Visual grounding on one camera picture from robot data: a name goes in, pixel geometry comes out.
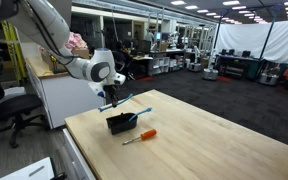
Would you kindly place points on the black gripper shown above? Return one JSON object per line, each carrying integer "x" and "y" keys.
{"x": 111, "y": 91}

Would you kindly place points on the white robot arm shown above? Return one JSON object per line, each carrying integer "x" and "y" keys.
{"x": 43, "y": 24}

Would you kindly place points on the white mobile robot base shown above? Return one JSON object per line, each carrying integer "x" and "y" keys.
{"x": 210, "y": 73}

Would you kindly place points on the black bowl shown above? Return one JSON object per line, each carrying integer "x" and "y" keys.
{"x": 121, "y": 123}

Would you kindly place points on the pink stuffed object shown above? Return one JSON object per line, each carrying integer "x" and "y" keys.
{"x": 75, "y": 41}

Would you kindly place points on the white cabinet with wooden top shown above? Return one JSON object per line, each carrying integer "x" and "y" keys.
{"x": 62, "y": 95}

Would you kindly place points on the white shelf unit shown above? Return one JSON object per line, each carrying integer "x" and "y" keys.
{"x": 158, "y": 65}

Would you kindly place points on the black office chair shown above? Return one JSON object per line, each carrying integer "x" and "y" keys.
{"x": 16, "y": 107}

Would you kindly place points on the dark workbench with equipment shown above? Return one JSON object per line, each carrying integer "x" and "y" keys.
{"x": 237, "y": 66}

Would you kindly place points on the white backdrop sheet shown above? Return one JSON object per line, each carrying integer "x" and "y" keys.
{"x": 270, "y": 41}

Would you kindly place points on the orange handled screwdriver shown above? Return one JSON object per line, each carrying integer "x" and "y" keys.
{"x": 142, "y": 136}

